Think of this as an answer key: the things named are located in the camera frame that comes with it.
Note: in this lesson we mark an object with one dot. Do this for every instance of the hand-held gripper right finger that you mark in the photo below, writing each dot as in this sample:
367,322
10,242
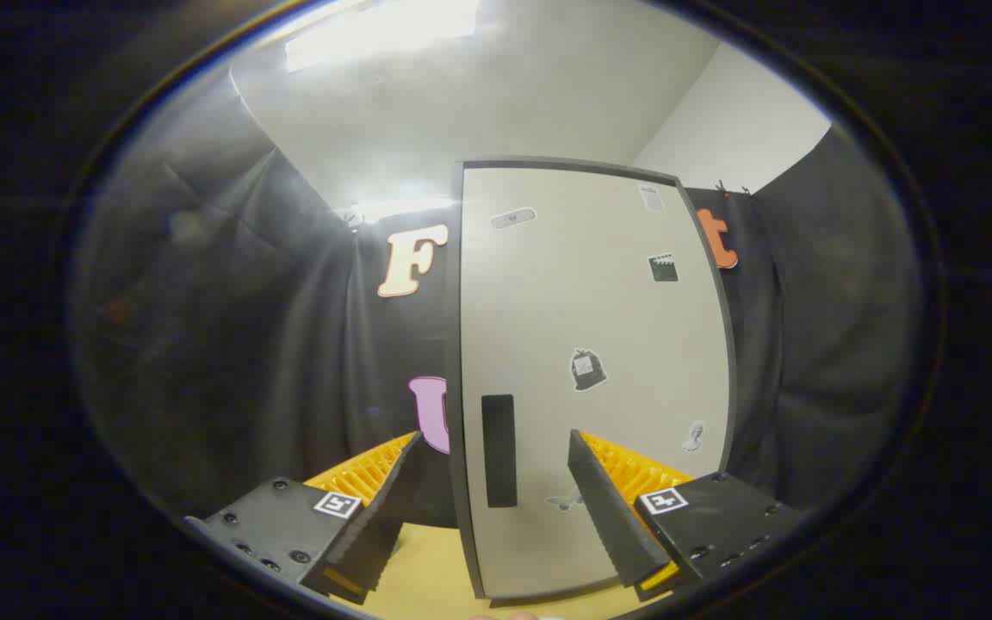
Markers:
612,517

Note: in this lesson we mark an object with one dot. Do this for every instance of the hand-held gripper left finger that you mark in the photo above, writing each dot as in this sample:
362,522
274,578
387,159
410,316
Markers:
380,534

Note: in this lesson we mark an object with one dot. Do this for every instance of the grey shoe cabinet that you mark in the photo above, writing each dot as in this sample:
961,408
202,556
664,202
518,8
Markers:
455,344

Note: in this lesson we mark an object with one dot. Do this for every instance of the beige shoe cabinet door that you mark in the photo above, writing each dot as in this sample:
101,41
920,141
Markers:
591,310

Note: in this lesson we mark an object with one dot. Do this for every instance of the black backdrop cloth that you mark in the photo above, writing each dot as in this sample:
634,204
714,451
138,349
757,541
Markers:
246,344

